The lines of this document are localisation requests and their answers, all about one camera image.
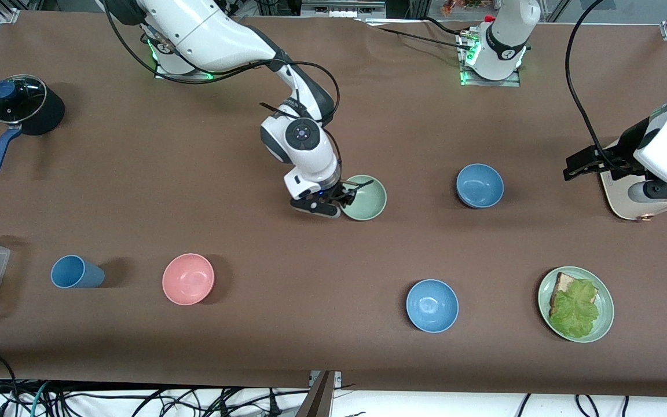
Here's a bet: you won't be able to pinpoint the teal cable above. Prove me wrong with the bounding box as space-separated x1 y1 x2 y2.
28 381 52 417

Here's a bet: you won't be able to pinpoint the dark pole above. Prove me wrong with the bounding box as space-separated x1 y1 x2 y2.
296 371 335 417

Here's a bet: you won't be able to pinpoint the pink bowl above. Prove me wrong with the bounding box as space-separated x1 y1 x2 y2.
162 253 215 306

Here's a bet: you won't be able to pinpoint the green lettuce leaf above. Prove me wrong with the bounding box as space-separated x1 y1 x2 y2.
549 279 600 339

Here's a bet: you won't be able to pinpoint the blue cup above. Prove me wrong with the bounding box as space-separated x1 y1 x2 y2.
51 255 105 289

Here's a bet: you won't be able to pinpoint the colourful food items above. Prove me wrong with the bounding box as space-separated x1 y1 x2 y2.
442 0 488 15

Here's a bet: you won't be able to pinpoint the long black cable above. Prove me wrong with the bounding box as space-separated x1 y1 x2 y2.
357 19 468 47

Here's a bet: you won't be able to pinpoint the glass lid blue knob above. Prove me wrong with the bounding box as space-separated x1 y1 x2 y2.
0 74 48 124

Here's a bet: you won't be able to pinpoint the white bread slice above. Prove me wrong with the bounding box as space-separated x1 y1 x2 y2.
549 272 599 316

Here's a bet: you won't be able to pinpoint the green bowl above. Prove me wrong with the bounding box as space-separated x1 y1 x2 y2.
339 174 387 222

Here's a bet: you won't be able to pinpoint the cream toaster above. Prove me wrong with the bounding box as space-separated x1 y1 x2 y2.
599 138 667 221

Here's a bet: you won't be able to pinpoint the short black cable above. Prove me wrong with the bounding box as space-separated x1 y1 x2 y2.
422 16 466 36

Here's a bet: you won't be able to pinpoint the brown table cover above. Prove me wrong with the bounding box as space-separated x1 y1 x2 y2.
0 9 667 399

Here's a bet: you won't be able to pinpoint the blue bowl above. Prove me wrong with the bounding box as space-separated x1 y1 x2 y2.
406 279 460 334
456 163 505 209

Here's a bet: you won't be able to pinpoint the green plate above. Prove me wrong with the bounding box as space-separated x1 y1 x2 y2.
538 266 615 343

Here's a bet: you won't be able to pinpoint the black pot with lid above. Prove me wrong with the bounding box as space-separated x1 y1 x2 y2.
0 74 66 176

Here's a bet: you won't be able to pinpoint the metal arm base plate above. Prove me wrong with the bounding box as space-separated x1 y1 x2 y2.
460 29 522 87
154 35 217 80

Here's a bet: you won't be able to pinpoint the grey metal frame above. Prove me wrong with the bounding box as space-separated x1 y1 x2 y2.
300 0 387 19

